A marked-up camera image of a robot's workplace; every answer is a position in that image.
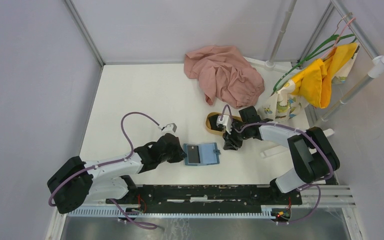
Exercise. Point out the green clothes hanger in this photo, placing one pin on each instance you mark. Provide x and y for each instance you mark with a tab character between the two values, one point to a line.
324	46

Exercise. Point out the white clothes rack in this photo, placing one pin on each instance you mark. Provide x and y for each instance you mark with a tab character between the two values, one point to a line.
275	71

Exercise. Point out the blue card holder wallet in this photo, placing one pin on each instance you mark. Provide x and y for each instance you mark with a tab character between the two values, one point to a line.
208	152

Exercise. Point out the dark grey credit card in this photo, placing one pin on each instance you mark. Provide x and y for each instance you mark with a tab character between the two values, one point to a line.
193	154

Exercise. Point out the pink crumpled cloth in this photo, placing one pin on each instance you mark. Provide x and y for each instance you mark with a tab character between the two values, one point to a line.
223	73

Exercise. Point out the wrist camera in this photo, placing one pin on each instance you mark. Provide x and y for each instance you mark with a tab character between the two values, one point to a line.
224	122
168	129

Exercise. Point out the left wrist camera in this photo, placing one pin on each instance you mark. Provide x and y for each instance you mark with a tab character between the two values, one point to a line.
168	129

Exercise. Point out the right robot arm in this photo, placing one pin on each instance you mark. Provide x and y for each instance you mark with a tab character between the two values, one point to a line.
313	157

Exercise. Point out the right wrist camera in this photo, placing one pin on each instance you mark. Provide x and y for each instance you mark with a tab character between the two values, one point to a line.
224	122

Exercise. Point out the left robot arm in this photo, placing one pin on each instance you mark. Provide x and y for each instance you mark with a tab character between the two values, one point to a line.
77	182

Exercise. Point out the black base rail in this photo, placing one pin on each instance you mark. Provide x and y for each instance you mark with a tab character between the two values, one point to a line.
207	199

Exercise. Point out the pink clothes hanger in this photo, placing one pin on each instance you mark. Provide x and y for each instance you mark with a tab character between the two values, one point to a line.
336	36

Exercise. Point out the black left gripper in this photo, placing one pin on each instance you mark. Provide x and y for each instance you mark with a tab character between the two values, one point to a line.
180	154

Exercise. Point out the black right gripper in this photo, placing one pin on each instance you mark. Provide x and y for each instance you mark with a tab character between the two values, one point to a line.
230	143

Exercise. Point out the dinosaur print cloth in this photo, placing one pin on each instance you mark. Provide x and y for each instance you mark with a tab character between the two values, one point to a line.
282	105

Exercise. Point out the yellow oval card tray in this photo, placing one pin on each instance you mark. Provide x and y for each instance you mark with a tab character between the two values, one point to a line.
220	131

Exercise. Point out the yellow garment on hanger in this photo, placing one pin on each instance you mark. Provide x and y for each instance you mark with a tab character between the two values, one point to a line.
314	83

